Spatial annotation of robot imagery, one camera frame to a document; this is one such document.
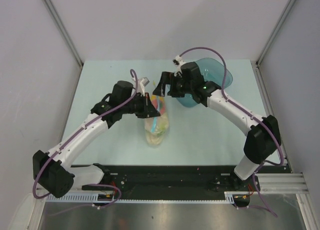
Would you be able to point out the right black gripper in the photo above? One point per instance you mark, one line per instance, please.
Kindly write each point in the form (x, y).
(167, 78)

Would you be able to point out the white cable duct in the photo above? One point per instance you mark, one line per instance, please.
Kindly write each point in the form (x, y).
(167, 195)

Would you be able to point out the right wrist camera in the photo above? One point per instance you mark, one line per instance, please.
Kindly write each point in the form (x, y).
(178, 62)

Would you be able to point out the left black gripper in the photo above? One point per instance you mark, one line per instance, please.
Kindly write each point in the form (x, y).
(148, 109)

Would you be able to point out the teal plastic bin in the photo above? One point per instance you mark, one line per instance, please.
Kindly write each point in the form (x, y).
(212, 70)

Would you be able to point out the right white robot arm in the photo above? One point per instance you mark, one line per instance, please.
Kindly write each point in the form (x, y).
(262, 133)

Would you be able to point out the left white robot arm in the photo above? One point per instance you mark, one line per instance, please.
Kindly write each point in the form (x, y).
(52, 169)

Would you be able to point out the aluminium frame rail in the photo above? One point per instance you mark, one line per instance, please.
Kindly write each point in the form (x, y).
(268, 183)

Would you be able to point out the clear zip top bag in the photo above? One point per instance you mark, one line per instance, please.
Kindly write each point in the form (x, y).
(156, 127)

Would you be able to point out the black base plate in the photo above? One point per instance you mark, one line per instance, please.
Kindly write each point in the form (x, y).
(211, 178)

